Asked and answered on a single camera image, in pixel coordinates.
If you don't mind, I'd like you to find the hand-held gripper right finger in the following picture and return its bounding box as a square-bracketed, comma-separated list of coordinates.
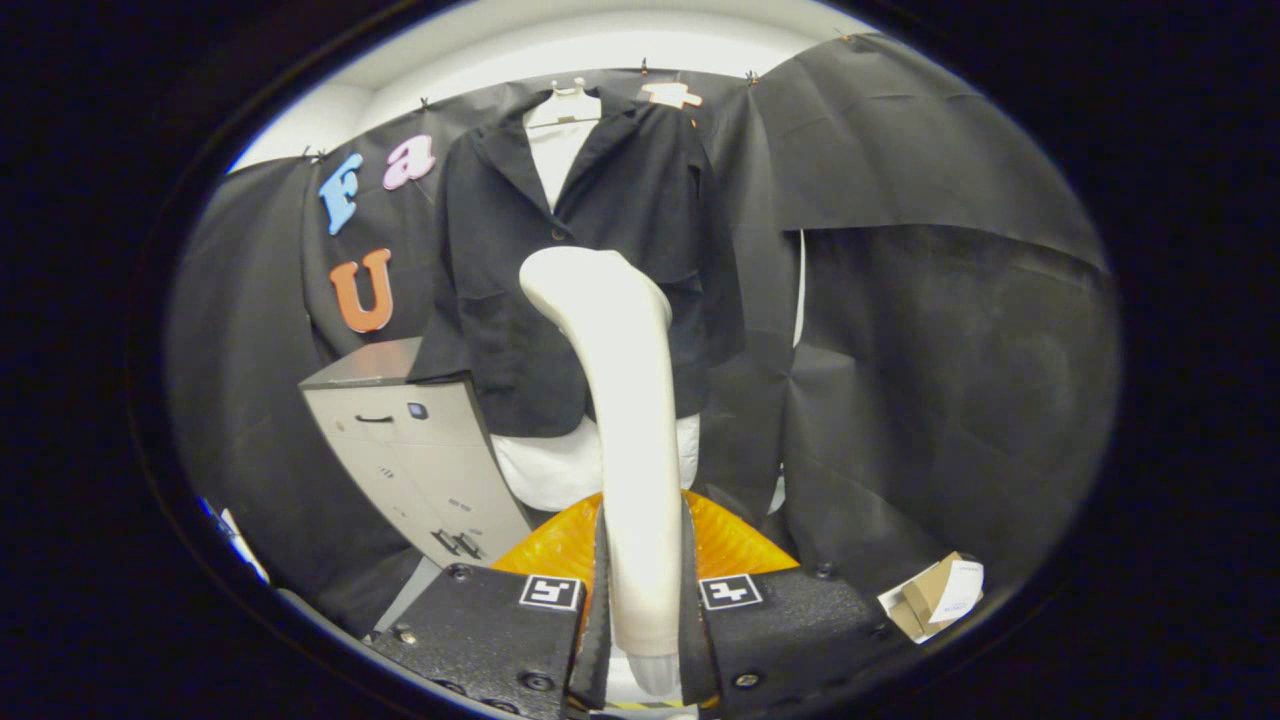
[680, 490, 901, 716]

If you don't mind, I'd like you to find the cardboard box with white label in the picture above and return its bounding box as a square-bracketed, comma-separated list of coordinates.
[877, 551, 986, 644]

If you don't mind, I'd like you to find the white plastic hanger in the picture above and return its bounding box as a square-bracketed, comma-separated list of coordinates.
[525, 78, 603, 129]

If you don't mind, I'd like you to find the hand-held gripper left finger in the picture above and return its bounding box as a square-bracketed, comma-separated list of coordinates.
[365, 490, 613, 716]

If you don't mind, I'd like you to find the white cloth mannequin torso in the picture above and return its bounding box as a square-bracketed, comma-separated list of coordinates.
[490, 118, 701, 513]

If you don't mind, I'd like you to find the white and blue object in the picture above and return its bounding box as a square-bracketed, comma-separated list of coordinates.
[198, 495, 271, 586]

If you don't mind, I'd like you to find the grey metal cabinet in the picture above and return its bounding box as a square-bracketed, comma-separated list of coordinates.
[298, 337, 536, 571]

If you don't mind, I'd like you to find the black suit jacket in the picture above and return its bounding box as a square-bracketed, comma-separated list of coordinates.
[410, 88, 746, 439]

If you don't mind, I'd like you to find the black backdrop cloth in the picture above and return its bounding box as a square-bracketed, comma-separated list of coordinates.
[165, 32, 1121, 636]

